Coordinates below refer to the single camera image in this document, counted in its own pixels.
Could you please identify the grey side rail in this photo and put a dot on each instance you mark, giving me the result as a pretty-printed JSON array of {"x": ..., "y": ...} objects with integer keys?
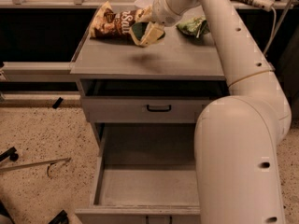
[{"x": 36, "y": 72}]

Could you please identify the brown salt chip bag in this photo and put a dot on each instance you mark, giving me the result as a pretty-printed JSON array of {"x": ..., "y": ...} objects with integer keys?
[{"x": 108, "y": 24}]

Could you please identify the green yellow sponge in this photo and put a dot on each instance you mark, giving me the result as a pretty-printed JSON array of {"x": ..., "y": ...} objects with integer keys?
[{"x": 137, "y": 31}]

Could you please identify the open grey bottom drawer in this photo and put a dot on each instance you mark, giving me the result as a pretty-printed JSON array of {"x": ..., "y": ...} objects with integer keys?
[{"x": 145, "y": 174}]

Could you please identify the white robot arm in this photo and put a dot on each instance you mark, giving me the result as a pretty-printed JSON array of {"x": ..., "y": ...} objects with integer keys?
[{"x": 236, "y": 137}]

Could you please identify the black drawer handle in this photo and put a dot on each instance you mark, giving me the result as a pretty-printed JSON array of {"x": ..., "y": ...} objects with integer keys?
[{"x": 159, "y": 108}]

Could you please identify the white emergency stop button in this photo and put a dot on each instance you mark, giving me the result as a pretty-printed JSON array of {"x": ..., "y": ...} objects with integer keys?
[{"x": 263, "y": 4}]

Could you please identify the grey drawer cabinet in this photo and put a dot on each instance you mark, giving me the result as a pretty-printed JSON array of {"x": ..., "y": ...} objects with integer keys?
[{"x": 179, "y": 67}]

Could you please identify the black caster wheel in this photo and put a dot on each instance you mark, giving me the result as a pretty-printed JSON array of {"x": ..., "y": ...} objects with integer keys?
[{"x": 10, "y": 154}]

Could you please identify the metal rod on floor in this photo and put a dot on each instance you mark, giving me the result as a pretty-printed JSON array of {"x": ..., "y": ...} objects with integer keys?
[{"x": 29, "y": 165}]

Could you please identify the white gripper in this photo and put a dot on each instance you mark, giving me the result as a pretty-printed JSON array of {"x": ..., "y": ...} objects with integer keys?
[{"x": 163, "y": 12}]

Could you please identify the green snack bag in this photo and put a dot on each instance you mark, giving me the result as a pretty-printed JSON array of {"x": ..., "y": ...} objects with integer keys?
[{"x": 196, "y": 26}]

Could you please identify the white bowl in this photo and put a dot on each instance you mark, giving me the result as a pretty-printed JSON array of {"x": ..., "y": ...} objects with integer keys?
[{"x": 143, "y": 3}]

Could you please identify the closed grey middle drawer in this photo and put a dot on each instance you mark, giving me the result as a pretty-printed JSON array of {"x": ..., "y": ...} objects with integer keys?
[{"x": 133, "y": 110}]

